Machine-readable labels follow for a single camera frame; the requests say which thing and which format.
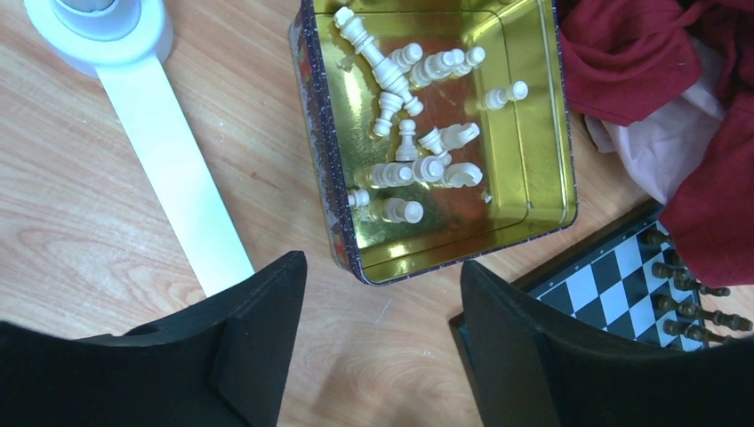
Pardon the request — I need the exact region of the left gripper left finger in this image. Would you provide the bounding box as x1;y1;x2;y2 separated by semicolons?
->
1;251;308;426

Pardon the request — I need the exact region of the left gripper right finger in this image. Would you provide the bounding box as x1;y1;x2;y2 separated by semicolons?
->
461;262;753;426

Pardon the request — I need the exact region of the black white chess board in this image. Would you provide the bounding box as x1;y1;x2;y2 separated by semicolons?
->
448;197;754;427

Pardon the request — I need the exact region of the pink garment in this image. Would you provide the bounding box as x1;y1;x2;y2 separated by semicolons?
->
584;38;726;205

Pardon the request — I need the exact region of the gold metal tin box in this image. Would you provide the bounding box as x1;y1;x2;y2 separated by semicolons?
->
289;1;578;286

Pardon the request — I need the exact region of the white pawn in tin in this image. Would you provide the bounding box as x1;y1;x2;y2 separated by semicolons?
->
481;80;529;111

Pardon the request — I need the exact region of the dark red shirt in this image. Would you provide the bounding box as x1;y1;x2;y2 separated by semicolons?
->
557;1;753;287

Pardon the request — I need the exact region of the white metal clothes rack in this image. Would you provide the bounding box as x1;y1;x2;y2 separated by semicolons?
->
24;1;254;297

